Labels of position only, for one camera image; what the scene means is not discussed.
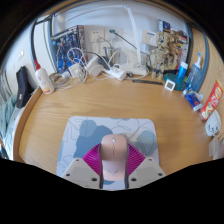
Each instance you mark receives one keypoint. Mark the blue tube white cap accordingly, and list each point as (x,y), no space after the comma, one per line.
(182,70)

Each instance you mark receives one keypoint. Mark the white desk lamp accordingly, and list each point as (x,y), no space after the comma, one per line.
(138,70)

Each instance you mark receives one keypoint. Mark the blue tissue pack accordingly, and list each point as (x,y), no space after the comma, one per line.
(192,100)

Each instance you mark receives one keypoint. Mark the clear plastic cup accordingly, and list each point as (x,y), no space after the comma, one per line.
(214,146)

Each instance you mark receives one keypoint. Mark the metal cup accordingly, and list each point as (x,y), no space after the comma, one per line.
(111,55)

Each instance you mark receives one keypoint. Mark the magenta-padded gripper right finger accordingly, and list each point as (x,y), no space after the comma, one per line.
(146,170)

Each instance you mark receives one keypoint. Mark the grey metal frame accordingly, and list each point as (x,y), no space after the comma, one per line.
(32,43)

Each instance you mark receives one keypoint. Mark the black ruler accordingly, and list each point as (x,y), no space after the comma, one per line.
(147,82)

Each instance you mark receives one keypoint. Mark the colourful model kit box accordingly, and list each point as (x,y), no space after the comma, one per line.
(165,26)

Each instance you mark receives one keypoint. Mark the pink computer mouse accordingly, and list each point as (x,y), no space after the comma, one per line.
(113,156)

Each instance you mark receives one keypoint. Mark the white charger block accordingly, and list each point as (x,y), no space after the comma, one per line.
(75,70)
(94,65)

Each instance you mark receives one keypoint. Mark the white mug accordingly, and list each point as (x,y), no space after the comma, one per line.
(213,124)

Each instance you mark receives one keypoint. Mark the white bottle red cap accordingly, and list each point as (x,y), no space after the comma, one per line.
(44,81)

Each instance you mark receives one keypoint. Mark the white blue-print mouse pad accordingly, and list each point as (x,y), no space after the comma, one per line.
(86,133)

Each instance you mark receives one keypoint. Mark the blue model kit box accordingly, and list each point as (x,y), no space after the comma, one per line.
(66,46)

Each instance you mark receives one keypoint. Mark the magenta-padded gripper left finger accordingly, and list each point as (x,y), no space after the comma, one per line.
(78,171)

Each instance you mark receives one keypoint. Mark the small white square clock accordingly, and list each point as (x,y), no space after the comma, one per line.
(169,85)

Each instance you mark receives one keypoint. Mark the red chips can yellow lid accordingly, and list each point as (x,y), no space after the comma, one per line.
(211,101)

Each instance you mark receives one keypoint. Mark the teal blanket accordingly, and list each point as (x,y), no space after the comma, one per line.
(6,116)

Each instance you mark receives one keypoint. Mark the tan robot model figure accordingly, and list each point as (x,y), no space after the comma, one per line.
(157,55)

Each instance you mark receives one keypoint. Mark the black bag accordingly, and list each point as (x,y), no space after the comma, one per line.
(24,88)

